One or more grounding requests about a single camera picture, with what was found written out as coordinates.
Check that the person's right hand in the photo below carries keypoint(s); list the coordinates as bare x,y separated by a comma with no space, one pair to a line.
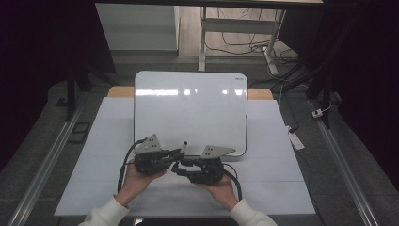
219,190

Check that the person's white sleeve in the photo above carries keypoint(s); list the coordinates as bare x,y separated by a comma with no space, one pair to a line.
251,216
106,215

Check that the dark curtain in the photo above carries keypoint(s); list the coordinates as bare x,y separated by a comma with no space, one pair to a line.
31,62
376,78

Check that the white table cover sheet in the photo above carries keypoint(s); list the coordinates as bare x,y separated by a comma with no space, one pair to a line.
269,194

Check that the white power strip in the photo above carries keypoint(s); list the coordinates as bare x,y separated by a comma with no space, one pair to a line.
296,141

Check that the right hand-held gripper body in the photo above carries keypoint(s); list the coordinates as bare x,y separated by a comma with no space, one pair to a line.
210,171

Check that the person's left hand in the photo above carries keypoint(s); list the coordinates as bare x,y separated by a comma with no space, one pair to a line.
136,183

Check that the white marker with black cap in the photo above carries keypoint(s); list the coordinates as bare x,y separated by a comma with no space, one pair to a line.
184,146

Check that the aluminium rail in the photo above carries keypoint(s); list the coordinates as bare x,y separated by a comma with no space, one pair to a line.
40,172
345,175

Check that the white cabinet panel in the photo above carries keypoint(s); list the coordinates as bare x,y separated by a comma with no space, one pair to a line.
135,28

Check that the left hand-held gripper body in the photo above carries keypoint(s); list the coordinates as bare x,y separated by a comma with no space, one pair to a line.
149,163

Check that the small white adapter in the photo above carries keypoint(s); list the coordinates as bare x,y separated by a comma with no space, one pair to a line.
317,113

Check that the black floor frame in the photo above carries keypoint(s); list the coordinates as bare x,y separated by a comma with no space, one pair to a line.
76,142

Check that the wooden table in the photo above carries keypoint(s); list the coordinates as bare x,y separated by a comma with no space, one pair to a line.
120,92

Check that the white whiteboard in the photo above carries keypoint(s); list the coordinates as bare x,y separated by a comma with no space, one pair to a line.
194,116

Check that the person's left white sleeve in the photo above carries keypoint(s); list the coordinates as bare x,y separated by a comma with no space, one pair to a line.
106,215

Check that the white desk frame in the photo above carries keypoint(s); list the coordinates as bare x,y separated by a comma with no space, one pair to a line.
238,25

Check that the person's right white sleeve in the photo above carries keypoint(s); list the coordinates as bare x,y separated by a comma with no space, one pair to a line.
251,216

